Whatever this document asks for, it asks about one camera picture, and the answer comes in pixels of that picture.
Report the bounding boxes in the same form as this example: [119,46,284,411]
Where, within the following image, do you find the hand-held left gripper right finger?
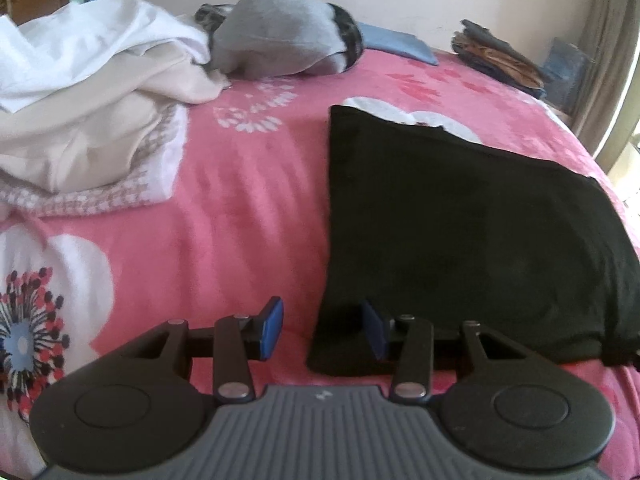
[361,300,531,406]

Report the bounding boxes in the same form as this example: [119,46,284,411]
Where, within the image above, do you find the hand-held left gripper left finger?
[122,296,286,404]

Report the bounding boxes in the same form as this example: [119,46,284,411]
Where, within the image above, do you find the stack of folded dark clothes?
[451,19,551,100]

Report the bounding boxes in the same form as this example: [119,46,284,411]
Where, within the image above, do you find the pink floral blanket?
[0,45,640,480]

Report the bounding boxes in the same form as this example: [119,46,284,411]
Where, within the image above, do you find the houndstooth trimmed white garment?
[0,105,186,221]

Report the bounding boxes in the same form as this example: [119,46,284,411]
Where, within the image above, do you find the beige garment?
[0,45,232,193]

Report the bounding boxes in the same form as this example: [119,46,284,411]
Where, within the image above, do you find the folded light blue cloth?
[356,22,440,67]

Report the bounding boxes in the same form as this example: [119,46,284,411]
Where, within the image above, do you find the grey sweater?
[210,0,351,80]

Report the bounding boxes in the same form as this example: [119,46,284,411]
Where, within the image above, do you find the black white plaid garment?
[194,2,365,72]

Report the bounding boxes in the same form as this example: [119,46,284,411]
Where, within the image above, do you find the water dispenser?
[542,37,591,116]

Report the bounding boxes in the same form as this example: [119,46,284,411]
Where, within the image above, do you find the beige curtain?
[570,0,640,176]

